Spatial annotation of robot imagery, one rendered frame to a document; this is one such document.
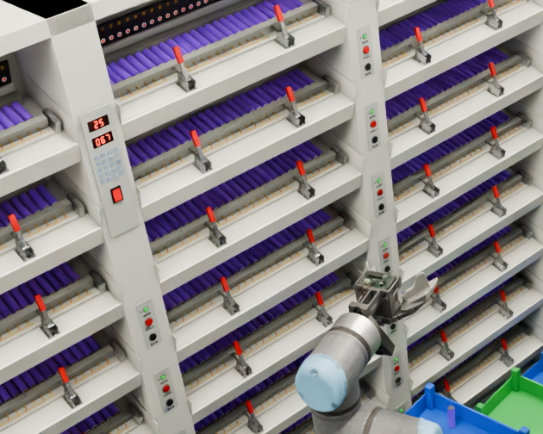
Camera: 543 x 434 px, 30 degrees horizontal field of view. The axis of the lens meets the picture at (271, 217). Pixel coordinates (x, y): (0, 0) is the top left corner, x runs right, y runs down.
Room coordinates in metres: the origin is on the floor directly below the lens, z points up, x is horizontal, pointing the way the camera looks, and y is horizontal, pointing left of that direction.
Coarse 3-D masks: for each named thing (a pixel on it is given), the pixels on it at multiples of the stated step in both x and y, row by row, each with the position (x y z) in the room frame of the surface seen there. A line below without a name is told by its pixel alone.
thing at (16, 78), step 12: (156, 0) 2.11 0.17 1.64; (240, 0) 2.23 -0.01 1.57; (120, 12) 2.06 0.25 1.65; (96, 24) 2.03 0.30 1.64; (180, 24) 2.14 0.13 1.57; (120, 48) 2.05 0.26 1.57; (0, 60) 1.90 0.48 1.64; (12, 60) 1.92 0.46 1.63; (12, 72) 1.91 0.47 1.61; (24, 96) 1.92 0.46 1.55
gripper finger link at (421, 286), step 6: (420, 276) 1.51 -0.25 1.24; (426, 276) 1.52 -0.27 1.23; (414, 282) 1.50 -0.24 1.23; (420, 282) 1.51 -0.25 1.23; (426, 282) 1.51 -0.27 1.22; (432, 282) 1.53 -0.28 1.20; (408, 288) 1.50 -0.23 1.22; (414, 288) 1.50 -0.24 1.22; (420, 288) 1.51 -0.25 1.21; (426, 288) 1.51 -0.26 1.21; (432, 288) 1.52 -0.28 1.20; (408, 294) 1.49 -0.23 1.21; (414, 294) 1.50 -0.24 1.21; (420, 294) 1.50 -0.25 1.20; (426, 294) 1.50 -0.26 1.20; (408, 300) 1.49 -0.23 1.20; (414, 300) 1.49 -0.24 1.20; (426, 300) 1.50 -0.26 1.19
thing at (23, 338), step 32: (32, 288) 1.79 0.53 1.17; (64, 288) 1.78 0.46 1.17; (96, 288) 1.80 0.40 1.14; (0, 320) 1.69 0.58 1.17; (32, 320) 1.72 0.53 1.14; (64, 320) 1.71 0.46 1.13; (96, 320) 1.72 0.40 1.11; (0, 352) 1.64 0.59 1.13; (32, 352) 1.64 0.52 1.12; (0, 384) 1.60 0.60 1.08
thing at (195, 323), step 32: (320, 224) 2.18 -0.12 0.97; (352, 224) 2.17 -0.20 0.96; (256, 256) 2.08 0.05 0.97; (288, 256) 2.09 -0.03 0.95; (320, 256) 2.07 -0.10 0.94; (352, 256) 2.12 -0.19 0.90; (192, 288) 1.97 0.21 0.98; (224, 288) 1.93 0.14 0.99; (256, 288) 1.99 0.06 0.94; (288, 288) 2.00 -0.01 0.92; (192, 320) 1.89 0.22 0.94; (224, 320) 1.90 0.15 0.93; (192, 352) 1.84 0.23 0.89
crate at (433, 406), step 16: (432, 384) 1.97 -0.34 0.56; (432, 400) 1.96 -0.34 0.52; (448, 400) 1.93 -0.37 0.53; (416, 416) 1.93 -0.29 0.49; (432, 416) 1.93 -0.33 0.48; (464, 416) 1.90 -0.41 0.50; (480, 416) 1.86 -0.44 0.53; (448, 432) 1.86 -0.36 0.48; (464, 432) 1.86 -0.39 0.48; (480, 432) 1.85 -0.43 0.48; (496, 432) 1.82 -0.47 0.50; (512, 432) 1.79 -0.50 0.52; (528, 432) 1.75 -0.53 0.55
